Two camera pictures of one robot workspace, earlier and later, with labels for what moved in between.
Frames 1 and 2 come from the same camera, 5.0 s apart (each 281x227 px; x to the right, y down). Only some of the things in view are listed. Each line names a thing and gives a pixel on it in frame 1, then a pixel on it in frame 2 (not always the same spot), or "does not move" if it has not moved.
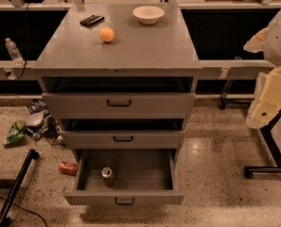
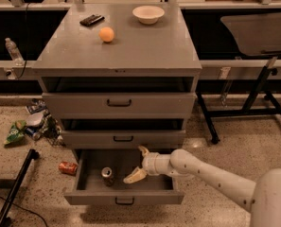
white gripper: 280,40 -> 149,164
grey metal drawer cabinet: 121,79 does not move
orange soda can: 107,176 does not move
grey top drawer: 118,106 does not move
